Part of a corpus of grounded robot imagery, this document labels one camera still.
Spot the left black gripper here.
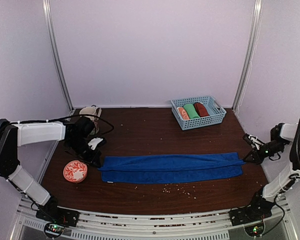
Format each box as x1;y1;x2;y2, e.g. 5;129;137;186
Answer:
66;137;102;168

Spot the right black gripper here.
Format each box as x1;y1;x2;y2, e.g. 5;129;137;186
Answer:
243;139;285;165

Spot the blue towel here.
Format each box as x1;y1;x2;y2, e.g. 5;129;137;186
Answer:
98;152;245;185

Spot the brown towel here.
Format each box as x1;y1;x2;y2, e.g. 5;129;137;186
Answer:
193;102;209;118

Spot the light blue plastic basket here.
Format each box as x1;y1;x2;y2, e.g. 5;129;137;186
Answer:
170;95;227;131

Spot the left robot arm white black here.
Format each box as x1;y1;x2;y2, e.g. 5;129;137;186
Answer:
0;116;106;222

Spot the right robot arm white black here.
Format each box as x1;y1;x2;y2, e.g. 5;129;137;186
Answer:
242;119;300;221

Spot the orange patterned bowl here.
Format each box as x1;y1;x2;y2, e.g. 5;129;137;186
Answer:
62;160;88;184

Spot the white patterned mug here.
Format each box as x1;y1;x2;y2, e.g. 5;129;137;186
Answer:
79;105;102;135

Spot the green rolled towel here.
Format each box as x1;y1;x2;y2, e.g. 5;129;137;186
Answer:
183;103;200;120

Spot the orange white rolled towel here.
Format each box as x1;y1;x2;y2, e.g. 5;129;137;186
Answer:
177;107;190;121

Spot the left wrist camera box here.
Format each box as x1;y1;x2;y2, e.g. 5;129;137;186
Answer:
74;116;95;138

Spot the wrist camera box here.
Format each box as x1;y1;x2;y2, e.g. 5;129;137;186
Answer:
74;116;95;138
270;123;285;142

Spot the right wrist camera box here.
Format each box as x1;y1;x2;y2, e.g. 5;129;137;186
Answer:
270;123;285;142

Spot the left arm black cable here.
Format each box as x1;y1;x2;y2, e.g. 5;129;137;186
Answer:
47;114;115;137

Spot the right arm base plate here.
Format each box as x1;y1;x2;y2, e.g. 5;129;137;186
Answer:
228;206;272;226

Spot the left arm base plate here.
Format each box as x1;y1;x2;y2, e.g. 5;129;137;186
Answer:
35;205;80;227

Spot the front aluminium rail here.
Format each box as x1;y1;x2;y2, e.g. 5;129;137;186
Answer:
9;197;298;240

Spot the right aluminium frame post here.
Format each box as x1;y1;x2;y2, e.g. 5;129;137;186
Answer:
232;0;263;113

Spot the aluminium frame post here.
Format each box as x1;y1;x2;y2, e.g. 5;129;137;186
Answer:
42;0;74;112
232;0;263;113

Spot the left aluminium frame post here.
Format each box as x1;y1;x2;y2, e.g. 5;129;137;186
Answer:
42;0;74;112

